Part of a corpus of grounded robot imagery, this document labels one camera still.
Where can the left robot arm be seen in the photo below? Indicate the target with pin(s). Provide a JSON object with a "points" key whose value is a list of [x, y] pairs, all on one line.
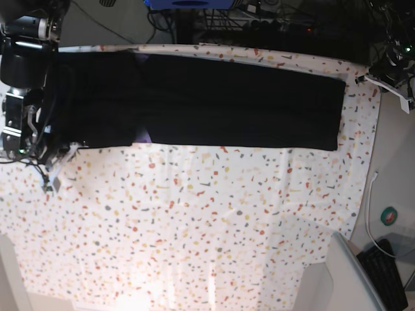
{"points": [[395, 65]]}

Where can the black keyboard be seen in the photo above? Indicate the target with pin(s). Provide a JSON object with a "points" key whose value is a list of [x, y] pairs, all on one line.
{"points": [[383, 273]]}

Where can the black t-shirt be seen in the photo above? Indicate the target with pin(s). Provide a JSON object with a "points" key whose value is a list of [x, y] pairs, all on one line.
{"points": [[119, 98]]}

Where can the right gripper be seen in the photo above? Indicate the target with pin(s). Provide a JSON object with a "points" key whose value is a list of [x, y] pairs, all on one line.
{"points": [[50, 152]]}

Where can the green tape roll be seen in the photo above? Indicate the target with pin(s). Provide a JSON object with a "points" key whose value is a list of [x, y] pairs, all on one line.
{"points": [[389, 216]]}

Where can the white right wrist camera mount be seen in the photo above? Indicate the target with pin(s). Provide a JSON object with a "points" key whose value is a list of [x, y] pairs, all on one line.
{"points": [[58, 168]]}

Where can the terrazzo patterned tablecloth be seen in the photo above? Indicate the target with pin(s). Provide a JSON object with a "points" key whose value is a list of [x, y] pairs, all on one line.
{"points": [[182, 227]]}

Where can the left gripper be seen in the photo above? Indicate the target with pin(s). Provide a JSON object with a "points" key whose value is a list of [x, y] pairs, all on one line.
{"points": [[395, 76]]}

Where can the blue box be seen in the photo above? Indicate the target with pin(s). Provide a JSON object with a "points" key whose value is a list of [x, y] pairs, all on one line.
{"points": [[193, 4]]}

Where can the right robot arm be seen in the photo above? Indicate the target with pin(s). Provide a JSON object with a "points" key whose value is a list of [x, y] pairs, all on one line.
{"points": [[30, 35]]}

